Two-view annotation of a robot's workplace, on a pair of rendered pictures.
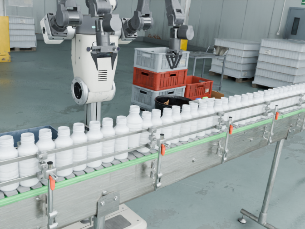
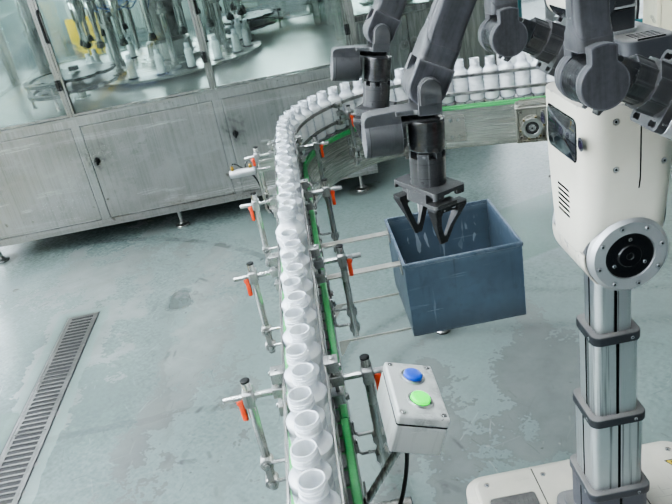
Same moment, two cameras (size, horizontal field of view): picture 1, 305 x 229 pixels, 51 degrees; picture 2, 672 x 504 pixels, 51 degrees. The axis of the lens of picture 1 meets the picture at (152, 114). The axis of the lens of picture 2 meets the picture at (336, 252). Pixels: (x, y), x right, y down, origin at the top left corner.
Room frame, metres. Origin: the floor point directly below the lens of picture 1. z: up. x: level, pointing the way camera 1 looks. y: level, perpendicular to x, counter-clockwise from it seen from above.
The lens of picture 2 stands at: (2.26, -0.96, 1.79)
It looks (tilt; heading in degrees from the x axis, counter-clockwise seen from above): 26 degrees down; 133
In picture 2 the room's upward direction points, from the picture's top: 11 degrees counter-clockwise
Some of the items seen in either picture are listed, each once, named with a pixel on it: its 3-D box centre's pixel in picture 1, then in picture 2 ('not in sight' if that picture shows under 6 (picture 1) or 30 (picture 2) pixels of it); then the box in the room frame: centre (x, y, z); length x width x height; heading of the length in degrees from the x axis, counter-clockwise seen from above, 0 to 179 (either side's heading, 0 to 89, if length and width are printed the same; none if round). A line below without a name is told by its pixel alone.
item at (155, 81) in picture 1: (160, 76); not in sight; (3.97, -0.05, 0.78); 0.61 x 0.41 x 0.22; 140
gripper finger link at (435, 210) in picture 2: (174, 59); (437, 214); (1.68, -0.09, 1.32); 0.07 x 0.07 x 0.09; 73
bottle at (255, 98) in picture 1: (253, 106); not in sight; (1.78, -0.58, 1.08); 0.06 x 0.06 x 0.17
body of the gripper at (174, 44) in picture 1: (174, 45); (427, 170); (1.67, -0.08, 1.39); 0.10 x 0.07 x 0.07; 163
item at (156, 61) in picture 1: (161, 58); not in sight; (3.96, -0.05, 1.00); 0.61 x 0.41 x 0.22; 141
